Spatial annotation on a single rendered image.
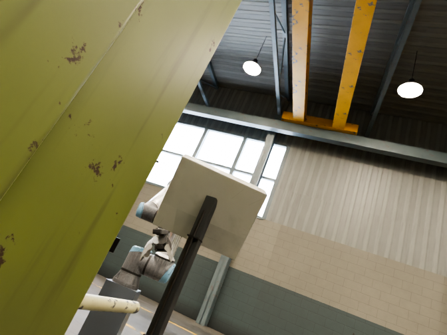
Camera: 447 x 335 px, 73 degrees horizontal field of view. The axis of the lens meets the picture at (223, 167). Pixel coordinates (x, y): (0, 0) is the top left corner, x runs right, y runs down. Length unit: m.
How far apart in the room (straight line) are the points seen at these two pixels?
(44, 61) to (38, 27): 0.04
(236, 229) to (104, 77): 0.69
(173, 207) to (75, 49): 0.71
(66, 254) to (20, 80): 0.44
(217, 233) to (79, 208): 0.54
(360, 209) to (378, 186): 0.84
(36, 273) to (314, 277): 7.59
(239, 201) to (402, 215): 7.93
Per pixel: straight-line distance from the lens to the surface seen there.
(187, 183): 1.09
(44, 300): 0.83
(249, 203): 1.10
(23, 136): 0.52
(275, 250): 8.20
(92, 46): 0.58
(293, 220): 8.40
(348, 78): 7.40
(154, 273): 2.23
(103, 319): 2.26
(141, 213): 1.78
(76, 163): 0.73
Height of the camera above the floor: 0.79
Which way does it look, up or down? 21 degrees up
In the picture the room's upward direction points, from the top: 23 degrees clockwise
